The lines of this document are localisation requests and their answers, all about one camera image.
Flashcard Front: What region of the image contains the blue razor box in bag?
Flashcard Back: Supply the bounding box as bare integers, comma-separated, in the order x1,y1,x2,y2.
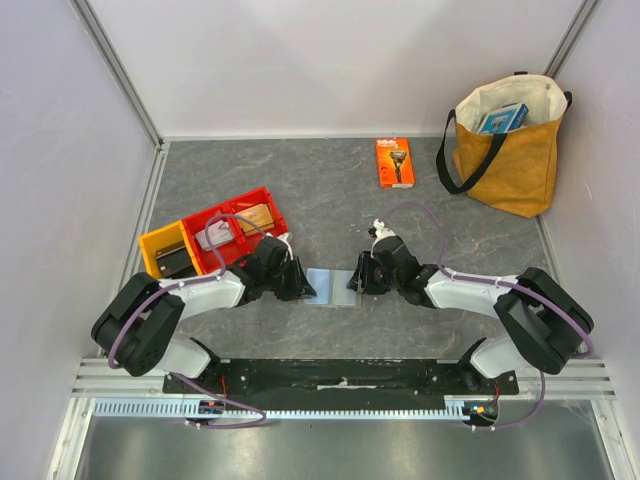
476,103,529,135

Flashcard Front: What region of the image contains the dark card in yellow bin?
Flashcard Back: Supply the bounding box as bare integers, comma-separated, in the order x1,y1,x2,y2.
156,246,191,273

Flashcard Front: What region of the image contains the grey card holder wallet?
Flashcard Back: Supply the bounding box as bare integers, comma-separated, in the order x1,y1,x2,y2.
302,268,361,308

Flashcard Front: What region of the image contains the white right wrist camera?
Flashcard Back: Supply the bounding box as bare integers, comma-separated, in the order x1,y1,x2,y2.
368,219,396,246

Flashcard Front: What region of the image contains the purple cable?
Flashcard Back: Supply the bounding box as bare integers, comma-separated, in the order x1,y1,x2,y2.
107,214,269,432
382,202,596,432

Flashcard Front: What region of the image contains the gold credit card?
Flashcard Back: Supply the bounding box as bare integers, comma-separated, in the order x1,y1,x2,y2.
237,204,274,235

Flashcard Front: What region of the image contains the red bin far right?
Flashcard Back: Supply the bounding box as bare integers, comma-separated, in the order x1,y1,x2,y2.
225,186,294,261

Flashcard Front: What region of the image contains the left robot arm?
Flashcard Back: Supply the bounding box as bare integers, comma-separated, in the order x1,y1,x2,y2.
91,234,316,393

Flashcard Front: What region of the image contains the tan tote bag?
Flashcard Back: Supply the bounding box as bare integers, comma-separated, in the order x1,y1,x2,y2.
435,72,573,218

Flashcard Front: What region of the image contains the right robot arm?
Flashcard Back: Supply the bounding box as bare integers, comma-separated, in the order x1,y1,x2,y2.
347,235,594,394

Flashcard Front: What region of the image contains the orange razor box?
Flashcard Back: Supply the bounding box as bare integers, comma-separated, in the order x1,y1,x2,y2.
375,137,415,189

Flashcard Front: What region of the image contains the red bin near yellow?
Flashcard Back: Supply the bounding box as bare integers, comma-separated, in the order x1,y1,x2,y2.
181,202,248,275

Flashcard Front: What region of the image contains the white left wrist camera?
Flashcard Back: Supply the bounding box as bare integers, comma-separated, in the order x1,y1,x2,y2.
277,232,294,260

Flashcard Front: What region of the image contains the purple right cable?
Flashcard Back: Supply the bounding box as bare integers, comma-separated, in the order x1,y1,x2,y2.
382,202,596,432

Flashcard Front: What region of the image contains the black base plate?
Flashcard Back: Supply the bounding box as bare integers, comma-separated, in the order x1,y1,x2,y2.
162,357,520,412

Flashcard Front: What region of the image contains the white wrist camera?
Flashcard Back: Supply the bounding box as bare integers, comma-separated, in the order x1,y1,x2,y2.
277,232,294,260
368,219,396,246

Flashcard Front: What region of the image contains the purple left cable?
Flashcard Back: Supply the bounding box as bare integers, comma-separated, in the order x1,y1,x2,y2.
107,214,269,432

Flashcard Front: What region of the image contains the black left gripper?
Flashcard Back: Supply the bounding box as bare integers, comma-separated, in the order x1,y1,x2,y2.
264,256,316,302

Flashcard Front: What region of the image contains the white cable duct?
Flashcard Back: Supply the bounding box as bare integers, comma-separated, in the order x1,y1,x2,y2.
93,398,478,421

